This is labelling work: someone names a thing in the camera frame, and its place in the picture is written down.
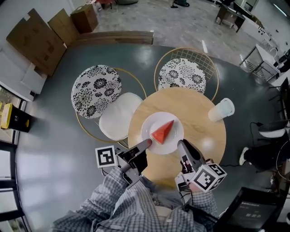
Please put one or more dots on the red watermelon slice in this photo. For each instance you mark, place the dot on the red watermelon slice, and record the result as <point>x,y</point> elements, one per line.
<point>162,133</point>

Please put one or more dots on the black bin with yellow lid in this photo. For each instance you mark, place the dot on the black bin with yellow lid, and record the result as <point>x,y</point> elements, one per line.
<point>18,117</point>

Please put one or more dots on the white round plate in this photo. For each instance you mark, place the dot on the white round plate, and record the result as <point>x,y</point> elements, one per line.
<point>147,127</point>

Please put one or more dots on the small flat cardboard sheet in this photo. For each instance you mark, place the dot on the small flat cardboard sheet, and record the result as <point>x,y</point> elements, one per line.
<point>62,27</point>

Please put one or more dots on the person's right forearm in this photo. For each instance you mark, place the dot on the person's right forearm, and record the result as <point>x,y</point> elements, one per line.
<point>204,205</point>

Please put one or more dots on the brown cardboard box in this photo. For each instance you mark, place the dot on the brown cardboard box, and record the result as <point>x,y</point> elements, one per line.
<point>85,18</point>

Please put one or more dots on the person's left forearm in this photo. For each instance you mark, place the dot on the person's left forearm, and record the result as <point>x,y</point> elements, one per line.
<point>113,199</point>

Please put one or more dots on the dark wooden desk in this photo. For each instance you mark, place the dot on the dark wooden desk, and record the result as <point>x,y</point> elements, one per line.
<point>228,17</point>

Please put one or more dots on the vacuum cleaner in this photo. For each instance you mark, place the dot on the vacuum cleaner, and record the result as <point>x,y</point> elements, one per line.
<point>181,2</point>

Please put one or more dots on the large flat cardboard sheet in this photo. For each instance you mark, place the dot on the large flat cardboard sheet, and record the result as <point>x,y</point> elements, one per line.
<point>34,38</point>

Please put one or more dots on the round wooden table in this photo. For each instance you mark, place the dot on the round wooden table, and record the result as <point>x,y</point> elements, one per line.
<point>192,106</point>

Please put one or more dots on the white table with metal frame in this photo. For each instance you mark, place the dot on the white table with metal frame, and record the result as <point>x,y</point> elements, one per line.
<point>265,54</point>

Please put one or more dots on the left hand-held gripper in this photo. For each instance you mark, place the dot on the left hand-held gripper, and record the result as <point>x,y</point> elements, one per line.
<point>133,163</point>

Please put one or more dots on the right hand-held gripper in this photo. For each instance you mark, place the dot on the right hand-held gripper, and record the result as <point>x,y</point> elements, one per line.
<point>207,177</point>

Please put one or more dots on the white pitcher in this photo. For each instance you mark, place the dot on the white pitcher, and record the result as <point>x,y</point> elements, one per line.
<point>217,113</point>

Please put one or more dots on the black tablet screen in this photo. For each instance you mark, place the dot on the black tablet screen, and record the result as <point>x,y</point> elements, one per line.
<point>249,215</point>

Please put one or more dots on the white flat panel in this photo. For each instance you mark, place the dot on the white flat panel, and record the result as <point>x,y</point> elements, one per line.
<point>13,77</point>

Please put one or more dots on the floral cushion gold frame chair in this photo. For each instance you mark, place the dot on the floral cushion gold frame chair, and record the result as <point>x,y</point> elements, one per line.
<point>95,90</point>
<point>181,74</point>

